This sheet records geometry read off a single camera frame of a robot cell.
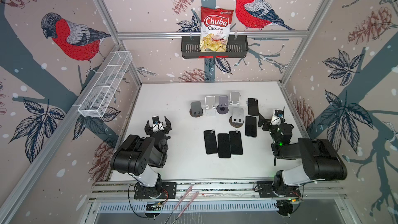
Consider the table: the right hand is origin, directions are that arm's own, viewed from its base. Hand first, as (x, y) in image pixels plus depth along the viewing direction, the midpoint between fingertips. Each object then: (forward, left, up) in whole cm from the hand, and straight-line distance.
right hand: (267, 113), depth 91 cm
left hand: (-6, +64, +3) cm, 65 cm away
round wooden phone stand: (-3, +18, -4) cm, 19 cm away
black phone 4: (-15, +19, -10) cm, 26 cm away
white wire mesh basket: (-9, +89, +22) cm, 92 cm away
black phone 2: (-15, +34, -10) cm, 38 cm away
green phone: (-5, +9, -8) cm, 13 cm away
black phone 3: (-17, +26, -9) cm, 33 cm away
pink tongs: (-49, +46, -8) cm, 67 cm away
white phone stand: (+8, +34, 0) cm, 35 cm away
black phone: (+12, +4, -11) cm, 17 cm away
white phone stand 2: (+13, +18, 0) cm, 22 cm away
